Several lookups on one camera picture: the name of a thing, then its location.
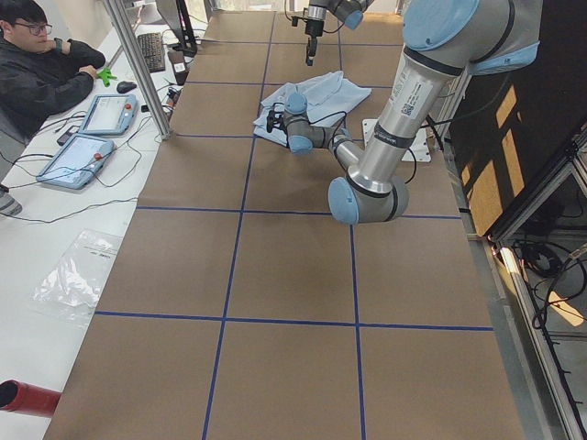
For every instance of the clear plastic bag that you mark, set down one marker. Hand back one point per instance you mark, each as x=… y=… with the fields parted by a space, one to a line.
x=71 y=291

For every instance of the light blue button shirt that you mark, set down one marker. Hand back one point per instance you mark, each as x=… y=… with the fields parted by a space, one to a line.
x=329 y=97

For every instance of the lower teach pendant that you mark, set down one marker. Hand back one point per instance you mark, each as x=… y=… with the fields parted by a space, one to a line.
x=77 y=162

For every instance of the black monitor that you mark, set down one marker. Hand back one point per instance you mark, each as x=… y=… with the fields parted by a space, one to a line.
x=175 y=15

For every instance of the upper teach pendant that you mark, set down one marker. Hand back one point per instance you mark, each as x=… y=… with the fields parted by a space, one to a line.
x=109 y=115

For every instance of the seated person in black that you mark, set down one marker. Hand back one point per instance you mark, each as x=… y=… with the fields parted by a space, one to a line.
x=40 y=76

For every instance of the aluminium frame post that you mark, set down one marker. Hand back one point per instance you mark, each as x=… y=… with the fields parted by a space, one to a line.
x=128 y=42

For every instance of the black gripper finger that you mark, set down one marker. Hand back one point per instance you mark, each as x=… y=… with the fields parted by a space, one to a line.
x=310 y=51

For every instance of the red cylinder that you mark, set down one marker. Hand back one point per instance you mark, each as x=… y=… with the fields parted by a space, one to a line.
x=24 y=398

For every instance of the black computer mouse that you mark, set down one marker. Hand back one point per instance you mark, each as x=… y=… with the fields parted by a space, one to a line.
x=125 y=87

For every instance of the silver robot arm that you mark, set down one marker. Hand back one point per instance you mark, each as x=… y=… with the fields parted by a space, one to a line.
x=348 y=12
x=442 y=40

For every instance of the teach pendant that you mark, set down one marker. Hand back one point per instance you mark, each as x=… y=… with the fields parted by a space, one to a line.
x=77 y=162
x=109 y=115

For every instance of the black keyboard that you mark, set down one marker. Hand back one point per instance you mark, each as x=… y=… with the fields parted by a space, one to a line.
x=152 y=50

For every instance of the green small object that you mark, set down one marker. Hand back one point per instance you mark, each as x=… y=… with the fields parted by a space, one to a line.
x=106 y=76

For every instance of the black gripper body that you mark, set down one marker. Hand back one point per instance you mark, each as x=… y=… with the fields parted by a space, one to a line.
x=314 y=27

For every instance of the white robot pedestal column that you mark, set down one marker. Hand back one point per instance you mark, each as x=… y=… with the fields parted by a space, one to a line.
x=419 y=150

